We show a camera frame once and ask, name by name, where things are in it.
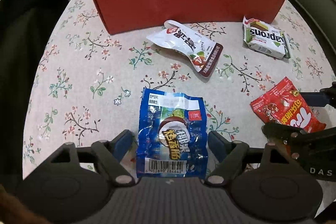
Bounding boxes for red Trolli candy bag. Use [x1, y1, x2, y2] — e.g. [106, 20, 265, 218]
[250, 77, 326, 133]

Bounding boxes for blue coconut snack bag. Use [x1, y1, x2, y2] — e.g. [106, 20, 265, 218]
[136, 89, 208, 178]

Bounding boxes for green white Kaprons wafer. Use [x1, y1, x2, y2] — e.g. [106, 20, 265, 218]
[243, 17, 290, 60]

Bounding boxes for white duck snack pouch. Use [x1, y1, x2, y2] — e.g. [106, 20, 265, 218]
[146, 20, 223, 78]

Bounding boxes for floral tablecloth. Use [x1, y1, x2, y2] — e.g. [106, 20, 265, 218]
[23, 0, 335, 176]

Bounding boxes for dark side table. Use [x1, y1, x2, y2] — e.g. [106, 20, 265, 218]
[1, 0, 69, 190]

